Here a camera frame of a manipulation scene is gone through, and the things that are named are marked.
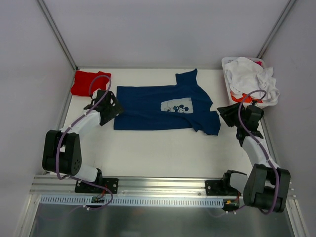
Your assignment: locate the blue mickey t shirt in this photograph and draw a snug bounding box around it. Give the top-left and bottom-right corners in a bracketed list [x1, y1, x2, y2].
[114, 69, 221, 136]

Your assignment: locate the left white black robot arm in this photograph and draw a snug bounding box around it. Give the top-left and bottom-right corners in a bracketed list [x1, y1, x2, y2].
[42, 89, 124, 194]

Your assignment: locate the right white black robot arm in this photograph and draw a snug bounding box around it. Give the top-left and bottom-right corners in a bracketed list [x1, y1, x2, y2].
[217, 102, 291, 214]

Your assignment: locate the orange t shirt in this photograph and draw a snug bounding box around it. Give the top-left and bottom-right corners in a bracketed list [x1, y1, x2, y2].
[230, 91, 263, 103]

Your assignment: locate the folded red t shirt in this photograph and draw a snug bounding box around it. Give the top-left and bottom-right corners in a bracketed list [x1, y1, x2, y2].
[71, 71, 111, 97]

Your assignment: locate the white t shirt pile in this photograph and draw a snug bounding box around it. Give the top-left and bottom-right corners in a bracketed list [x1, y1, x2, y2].
[224, 56, 281, 104]

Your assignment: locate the white plastic laundry basket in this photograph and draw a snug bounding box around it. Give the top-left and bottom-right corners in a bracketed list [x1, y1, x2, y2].
[221, 56, 279, 110]

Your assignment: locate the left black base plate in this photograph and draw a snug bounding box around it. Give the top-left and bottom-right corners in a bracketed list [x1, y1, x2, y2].
[75, 176, 119, 194]

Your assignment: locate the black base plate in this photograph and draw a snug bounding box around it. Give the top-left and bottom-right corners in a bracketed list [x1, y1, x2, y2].
[75, 176, 119, 194]
[204, 179, 236, 196]

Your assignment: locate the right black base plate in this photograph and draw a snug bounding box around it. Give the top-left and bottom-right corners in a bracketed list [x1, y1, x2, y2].
[204, 179, 236, 196]

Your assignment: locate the white slotted cable duct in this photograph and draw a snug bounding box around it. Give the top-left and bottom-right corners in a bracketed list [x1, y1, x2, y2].
[40, 195, 224, 208]

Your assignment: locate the left aluminium frame post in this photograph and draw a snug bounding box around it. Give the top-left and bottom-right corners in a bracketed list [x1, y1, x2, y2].
[36, 0, 78, 71]

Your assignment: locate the aluminium frame post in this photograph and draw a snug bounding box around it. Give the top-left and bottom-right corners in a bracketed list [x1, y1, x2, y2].
[257, 0, 298, 59]
[36, 0, 78, 71]

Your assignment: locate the aluminium mounting rail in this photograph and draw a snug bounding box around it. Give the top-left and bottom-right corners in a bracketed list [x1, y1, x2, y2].
[29, 175, 296, 199]

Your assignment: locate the right aluminium frame post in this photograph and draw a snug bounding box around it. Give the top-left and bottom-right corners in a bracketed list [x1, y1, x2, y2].
[257, 0, 298, 59]

